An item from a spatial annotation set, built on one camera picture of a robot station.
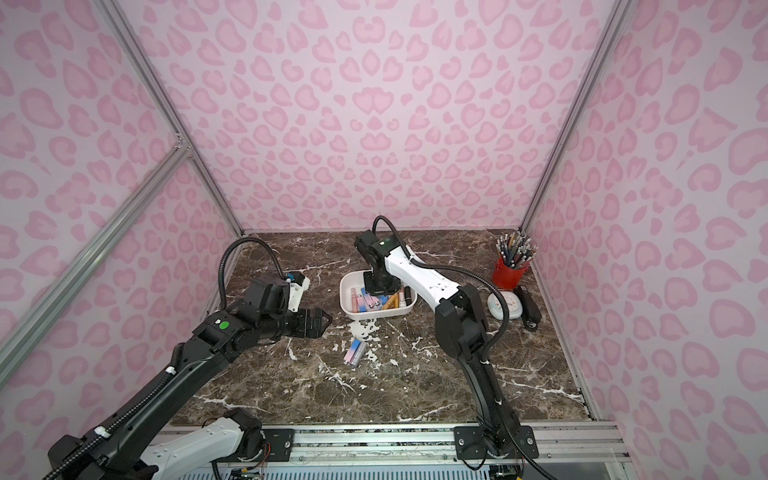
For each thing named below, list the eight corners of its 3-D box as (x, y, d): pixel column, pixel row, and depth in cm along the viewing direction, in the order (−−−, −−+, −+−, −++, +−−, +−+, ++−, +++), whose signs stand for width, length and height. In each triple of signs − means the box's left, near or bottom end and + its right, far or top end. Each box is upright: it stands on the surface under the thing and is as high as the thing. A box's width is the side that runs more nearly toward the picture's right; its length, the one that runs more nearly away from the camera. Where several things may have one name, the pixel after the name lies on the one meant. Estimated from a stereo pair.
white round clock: (490, 322, 97) (493, 316, 94) (485, 297, 103) (487, 291, 100) (522, 321, 97) (526, 316, 94) (515, 297, 103) (518, 291, 100)
